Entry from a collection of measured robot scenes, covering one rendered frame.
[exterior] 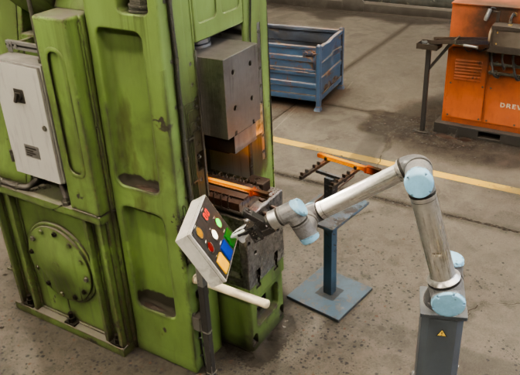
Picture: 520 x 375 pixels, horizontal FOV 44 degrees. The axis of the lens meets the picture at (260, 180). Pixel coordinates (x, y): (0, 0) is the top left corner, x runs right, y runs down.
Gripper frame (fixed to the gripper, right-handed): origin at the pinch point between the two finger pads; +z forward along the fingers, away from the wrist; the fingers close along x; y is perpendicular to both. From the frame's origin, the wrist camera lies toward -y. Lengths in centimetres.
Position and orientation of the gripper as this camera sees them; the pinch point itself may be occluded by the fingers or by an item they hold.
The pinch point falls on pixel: (231, 234)
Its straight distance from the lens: 303.1
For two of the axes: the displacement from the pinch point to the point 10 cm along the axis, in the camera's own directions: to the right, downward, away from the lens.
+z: -8.4, 4.3, 3.4
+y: 5.3, 7.7, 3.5
